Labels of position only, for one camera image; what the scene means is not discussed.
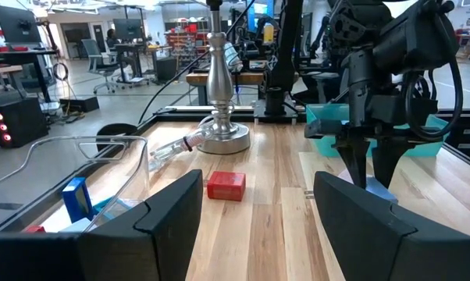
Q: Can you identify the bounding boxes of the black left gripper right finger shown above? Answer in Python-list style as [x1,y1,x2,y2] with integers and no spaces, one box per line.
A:
[313,171,470,281]

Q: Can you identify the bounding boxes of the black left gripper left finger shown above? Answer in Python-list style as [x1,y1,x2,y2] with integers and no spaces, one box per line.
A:
[0,169,204,281]

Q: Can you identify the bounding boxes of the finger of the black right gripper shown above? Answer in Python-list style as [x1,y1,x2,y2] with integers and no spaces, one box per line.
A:
[332,138,372,189]
[371,138,415,189]

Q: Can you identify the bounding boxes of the pink block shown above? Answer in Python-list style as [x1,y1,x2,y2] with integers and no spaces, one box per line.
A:
[337,168,355,184]

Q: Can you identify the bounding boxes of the grey blue block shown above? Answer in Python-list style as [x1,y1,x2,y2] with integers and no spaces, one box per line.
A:
[365,175,399,205]

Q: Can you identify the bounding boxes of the pale blue block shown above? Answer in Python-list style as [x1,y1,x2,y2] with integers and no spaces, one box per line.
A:
[59,217,98,234]

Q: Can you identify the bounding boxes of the dark blue block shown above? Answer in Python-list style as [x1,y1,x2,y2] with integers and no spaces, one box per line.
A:
[62,177,95,223]

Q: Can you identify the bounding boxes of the grey office chair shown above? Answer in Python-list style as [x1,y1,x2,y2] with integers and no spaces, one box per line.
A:
[80,38,123,95]

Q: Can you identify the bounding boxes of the green translucent plastic bin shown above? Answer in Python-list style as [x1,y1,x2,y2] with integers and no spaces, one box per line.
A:
[304,103,450,159]

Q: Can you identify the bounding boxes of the clear plastic bin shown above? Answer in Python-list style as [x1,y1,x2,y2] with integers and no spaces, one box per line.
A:
[0,134,150,235]

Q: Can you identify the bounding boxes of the dark red flat block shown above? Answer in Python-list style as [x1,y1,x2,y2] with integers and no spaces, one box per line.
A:
[206,170,247,202]

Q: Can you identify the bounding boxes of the black round stool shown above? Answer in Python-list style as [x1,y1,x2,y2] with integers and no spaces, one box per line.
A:
[95,123,139,152]

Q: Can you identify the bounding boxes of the wooden workbench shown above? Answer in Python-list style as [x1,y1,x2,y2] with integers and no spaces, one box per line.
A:
[185,71,265,106]

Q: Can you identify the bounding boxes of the yellow bottle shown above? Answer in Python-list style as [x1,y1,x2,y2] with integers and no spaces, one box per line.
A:
[262,22,276,45]

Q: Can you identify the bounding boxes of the flat black floor box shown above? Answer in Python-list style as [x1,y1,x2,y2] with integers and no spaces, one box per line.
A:
[59,95,101,115]

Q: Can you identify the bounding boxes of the blue screen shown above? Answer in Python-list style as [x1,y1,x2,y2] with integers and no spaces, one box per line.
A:
[247,0,276,33]

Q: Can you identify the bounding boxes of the black box red lights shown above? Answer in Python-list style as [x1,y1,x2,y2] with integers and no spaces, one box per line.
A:
[0,96,49,149]

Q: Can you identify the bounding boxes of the black desk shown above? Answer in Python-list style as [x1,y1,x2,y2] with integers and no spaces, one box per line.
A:
[113,43,174,85]
[0,46,59,103]

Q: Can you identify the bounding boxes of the person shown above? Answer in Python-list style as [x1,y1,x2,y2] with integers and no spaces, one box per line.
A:
[105,28,137,79]

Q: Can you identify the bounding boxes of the red parts shelf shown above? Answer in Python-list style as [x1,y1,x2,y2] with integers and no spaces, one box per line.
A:
[164,23,212,62]

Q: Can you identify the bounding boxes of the black computer monitor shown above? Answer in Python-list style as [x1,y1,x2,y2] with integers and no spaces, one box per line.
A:
[0,4,43,45]
[112,18,144,41]

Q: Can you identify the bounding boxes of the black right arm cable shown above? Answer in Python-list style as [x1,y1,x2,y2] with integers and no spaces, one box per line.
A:
[403,0,465,142]

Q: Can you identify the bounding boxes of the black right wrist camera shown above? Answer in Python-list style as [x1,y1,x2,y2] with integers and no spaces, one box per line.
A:
[372,0,459,76]

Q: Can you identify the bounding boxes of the clear lamp cord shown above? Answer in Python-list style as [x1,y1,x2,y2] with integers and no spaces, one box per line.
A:
[148,103,236,173]

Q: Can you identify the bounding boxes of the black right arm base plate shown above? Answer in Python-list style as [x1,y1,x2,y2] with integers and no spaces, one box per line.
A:
[253,99,298,125]

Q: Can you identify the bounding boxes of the black aluminium frame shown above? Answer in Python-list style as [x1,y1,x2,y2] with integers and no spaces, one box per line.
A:
[0,105,470,235]

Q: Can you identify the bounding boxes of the thin black slanted cable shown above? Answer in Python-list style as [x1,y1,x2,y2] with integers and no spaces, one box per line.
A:
[137,0,256,125]

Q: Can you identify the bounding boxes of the coiled black cable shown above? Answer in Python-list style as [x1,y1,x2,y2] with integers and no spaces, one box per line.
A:
[52,61,69,82]

